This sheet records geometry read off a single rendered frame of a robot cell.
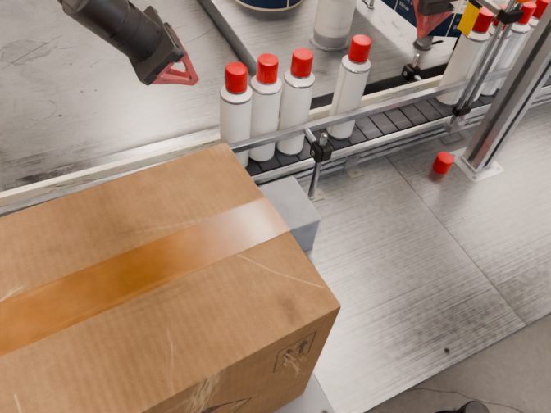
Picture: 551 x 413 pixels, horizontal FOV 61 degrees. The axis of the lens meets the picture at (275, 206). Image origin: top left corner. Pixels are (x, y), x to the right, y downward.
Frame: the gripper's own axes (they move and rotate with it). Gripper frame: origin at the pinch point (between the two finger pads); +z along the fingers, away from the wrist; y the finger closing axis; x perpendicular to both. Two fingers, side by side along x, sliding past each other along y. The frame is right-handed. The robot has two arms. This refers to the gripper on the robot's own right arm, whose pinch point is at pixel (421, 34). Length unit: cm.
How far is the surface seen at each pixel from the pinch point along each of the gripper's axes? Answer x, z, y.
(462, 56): 7.4, 1.7, -5.4
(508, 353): 52, 101, -42
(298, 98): 8.7, -0.4, 32.6
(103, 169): 3, 10, 65
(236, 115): 8.8, -0.2, 43.7
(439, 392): 51, 100, -12
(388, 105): 10.9, 5.2, 13.8
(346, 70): 7.1, -2.1, 22.6
